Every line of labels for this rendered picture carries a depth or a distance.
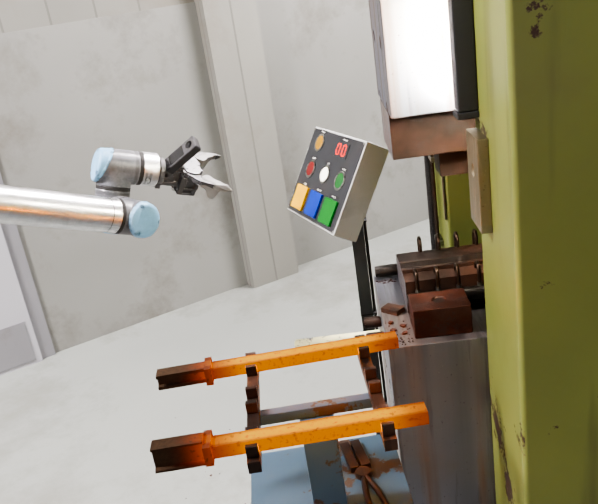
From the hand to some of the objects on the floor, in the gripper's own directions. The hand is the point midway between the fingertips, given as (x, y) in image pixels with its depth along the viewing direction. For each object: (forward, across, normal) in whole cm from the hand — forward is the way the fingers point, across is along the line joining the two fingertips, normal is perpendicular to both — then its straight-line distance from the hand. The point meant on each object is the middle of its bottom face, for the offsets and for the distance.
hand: (227, 171), depth 201 cm
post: (+74, +54, -81) cm, 122 cm away
